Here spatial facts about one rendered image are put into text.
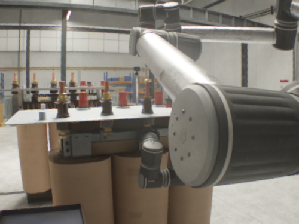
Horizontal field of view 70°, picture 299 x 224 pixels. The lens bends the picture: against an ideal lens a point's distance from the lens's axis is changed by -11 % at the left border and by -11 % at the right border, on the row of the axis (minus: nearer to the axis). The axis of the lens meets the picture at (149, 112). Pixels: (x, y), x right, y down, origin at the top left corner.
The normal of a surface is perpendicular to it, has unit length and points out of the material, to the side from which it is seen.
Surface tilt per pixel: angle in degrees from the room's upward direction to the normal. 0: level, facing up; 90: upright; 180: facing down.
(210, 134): 82
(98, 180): 90
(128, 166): 90
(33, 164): 90
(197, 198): 90
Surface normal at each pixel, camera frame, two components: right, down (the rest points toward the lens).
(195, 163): -0.94, 0.03
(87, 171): 0.42, 0.09
